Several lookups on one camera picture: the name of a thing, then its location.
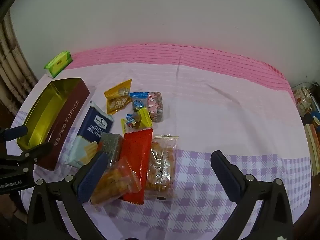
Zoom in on light blue pastry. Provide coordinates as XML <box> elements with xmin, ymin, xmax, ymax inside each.
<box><xmin>90</xmin><ymin>157</ymin><xmax>142</xmax><ymax>205</ymax></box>

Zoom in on grey cake block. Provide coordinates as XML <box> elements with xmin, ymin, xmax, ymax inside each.
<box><xmin>97</xmin><ymin>133</ymin><xmax>124</xmax><ymax>170</ymax></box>

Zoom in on red snack packet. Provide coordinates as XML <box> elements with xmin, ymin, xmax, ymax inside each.
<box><xmin>120</xmin><ymin>128</ymin><xmax>153</xmax><ymax>205</ymax></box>

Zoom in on navy soda cracker pack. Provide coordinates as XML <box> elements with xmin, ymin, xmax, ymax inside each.
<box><xmin>64</xmin><ymin>100</ymin><xmax>115</xmax><ymax>169</ymax></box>

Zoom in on clear bag fried snacks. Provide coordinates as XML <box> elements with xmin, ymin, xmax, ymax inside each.
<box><xmin>145</xmin><ymin>135</ymin><xmax>179</xmax><ymax>200</ymax></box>

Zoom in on yellow candy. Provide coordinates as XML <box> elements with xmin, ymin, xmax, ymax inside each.
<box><xmin>121</xmin><ymin>107</ymin><xmax>152</xmax><ymax>134</ymax></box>

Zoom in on yellow orange snack bag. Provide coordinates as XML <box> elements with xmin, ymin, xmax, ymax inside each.
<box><xmin>104</xmin><ymin>79</ymin><xmax>132</xmax><ymax>115</ymax></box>

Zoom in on blue dark candy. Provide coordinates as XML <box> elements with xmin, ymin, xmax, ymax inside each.
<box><xmin>130</xmin><ymin>92</ymin><xmax>149</xmax><ymax>112</ymax></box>

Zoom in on pink patterned cake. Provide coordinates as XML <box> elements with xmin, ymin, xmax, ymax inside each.
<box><xmin>147</xmin><ymin>92</ymin><xmax>163</xmax><ymax>122</ymax></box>

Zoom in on maroon gold toffee tin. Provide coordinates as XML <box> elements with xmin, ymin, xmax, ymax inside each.
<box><xmin>17</xmin><ymin>78</ymin><xmax>89</xmax><ymax>171</ymax></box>

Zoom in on pink purple checkered tablecloth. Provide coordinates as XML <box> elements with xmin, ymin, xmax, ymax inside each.
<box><xmin>4</xmin><ymin>42</ymin><xmax>313</xmax><ymax>238</ymax></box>

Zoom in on beige patterned curtain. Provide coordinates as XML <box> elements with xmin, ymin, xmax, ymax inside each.
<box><xmin>1</xmin><ymin>12</ymin><xmax>38</xmax><ymax>103</ymax></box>

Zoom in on green tissue box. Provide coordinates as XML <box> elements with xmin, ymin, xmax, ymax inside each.
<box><xmin>44</xmin><ymin>51</ymin><xmax>73</xmax><ymax>78</ymax></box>

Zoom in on cluttered shelf items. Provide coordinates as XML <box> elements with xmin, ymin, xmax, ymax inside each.
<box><xmin>291</xmin><ymin>81</ymin><xmax>320</xmax><ymax>176</ymax></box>

